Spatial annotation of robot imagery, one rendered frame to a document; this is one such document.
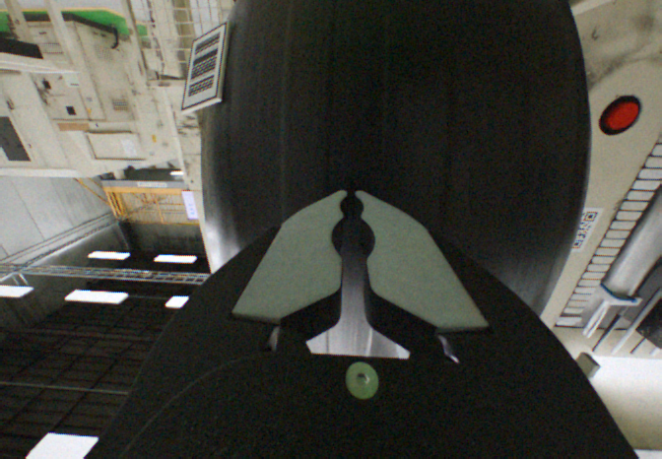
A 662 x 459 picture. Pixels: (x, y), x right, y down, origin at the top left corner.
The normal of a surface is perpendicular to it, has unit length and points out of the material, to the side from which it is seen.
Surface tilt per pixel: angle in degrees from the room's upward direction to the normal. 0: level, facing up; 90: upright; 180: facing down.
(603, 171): 90
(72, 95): 90
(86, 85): 90
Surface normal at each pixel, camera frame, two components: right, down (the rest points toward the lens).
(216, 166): -0.71, 0.04
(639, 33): -0.06, 0.40
